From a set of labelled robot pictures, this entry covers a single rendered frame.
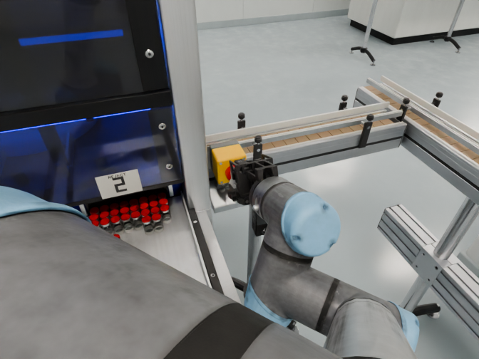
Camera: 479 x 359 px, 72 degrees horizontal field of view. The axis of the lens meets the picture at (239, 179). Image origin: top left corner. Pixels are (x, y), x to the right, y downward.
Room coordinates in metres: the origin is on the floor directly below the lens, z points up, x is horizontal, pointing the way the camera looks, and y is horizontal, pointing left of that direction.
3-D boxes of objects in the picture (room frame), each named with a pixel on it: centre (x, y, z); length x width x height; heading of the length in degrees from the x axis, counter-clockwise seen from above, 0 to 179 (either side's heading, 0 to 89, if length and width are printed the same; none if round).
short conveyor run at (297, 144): (0.86, -0.20, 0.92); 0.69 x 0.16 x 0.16; 109
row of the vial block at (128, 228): (0.52, 0.25, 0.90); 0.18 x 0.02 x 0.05; 109
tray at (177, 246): (0.42, 0.22, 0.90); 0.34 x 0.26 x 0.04; 19
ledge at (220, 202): (0.68, 0.03, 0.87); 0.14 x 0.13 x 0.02; 19
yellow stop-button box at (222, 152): (0.63, 0.03, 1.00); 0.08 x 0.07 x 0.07; 19
